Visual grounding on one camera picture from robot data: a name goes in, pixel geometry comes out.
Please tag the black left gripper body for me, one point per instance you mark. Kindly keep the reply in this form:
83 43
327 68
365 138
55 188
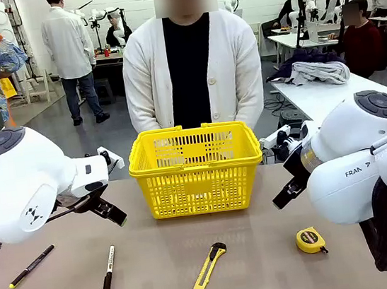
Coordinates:
83 203

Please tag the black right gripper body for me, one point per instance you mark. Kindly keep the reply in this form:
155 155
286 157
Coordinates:
296 168

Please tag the yellow tape measure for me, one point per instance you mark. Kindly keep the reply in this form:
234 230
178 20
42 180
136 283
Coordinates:
309 240

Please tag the black pen with yellow tip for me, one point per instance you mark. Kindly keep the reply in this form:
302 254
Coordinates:
31 267

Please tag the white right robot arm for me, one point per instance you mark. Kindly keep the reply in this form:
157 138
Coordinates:
345 188

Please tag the person's right forearm white sleeve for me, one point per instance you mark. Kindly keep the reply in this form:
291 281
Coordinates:
142 105

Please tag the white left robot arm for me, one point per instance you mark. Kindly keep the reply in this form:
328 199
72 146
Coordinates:
22 174

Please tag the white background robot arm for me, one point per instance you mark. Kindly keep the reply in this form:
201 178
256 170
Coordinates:
101 15

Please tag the person's left forearm white sleeve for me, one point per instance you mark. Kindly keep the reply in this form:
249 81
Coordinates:
249 94

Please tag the yellow plastic shopping basket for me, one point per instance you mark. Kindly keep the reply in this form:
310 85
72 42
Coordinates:
199 186

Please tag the seated person in red sweater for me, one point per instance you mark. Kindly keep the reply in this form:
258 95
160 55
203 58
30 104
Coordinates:
362 44

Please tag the person in white cardigan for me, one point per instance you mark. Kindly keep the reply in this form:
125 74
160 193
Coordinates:
191 73

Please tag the seated person in black clothes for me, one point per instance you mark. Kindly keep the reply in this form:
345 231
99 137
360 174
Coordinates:
116 33

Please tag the grey plastic stool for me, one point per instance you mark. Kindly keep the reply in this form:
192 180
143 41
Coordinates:
295 117

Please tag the white marker with black cap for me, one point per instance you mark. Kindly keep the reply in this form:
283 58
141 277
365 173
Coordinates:
109 269

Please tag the large white table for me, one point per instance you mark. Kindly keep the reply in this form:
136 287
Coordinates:
319 97

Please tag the grey white cloth pile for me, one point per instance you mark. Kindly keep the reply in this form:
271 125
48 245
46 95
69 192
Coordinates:
323 72

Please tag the yellow utility knife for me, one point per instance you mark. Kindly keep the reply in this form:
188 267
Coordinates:
210 268

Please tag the dark navy cloth pile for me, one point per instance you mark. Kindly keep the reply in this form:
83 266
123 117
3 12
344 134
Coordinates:
310 56

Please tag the dark plastic stool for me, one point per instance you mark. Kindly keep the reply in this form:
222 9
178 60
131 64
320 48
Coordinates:
104 90

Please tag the white step stool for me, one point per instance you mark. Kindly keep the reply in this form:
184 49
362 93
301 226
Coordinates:
37 86

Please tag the small white table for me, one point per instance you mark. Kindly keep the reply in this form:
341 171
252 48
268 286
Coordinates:
290 40

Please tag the yellow floor sign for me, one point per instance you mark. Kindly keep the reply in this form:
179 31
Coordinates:
7 87

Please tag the red cup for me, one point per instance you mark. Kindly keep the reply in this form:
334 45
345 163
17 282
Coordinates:
107 52

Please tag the man in white shirt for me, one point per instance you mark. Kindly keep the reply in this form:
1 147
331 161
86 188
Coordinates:
67 43

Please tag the white tall appliance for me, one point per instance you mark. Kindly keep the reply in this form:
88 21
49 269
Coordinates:
0 20

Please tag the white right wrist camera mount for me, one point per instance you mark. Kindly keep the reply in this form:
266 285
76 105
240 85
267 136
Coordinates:
278 138

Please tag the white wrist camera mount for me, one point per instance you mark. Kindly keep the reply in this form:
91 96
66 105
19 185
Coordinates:
110 159
278 138

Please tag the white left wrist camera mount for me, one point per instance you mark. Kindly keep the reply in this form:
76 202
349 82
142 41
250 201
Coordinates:
110 159

